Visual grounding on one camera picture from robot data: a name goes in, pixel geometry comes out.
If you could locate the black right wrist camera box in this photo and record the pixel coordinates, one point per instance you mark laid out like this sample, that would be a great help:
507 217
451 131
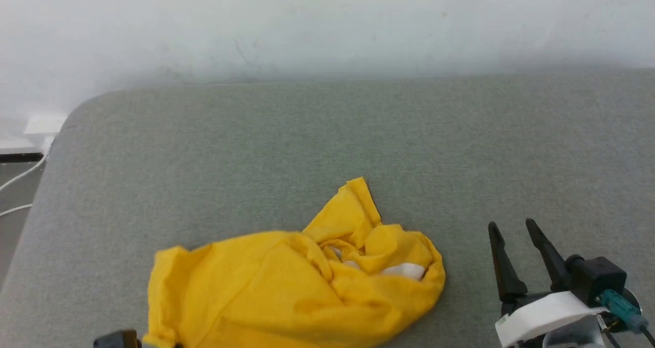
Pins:
596 279

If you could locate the grey fabric sofa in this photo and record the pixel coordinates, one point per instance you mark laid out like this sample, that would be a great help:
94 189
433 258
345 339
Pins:
327 143

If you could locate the black skirting strip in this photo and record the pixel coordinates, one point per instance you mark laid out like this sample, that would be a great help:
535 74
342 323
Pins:
20 157

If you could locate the yellow printed t-shirt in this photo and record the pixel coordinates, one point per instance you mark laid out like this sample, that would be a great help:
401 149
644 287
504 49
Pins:
256 291

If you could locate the white wall socket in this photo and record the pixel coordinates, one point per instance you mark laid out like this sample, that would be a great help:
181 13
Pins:
45 125

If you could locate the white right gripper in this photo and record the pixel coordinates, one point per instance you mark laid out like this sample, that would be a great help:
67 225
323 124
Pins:
542 314

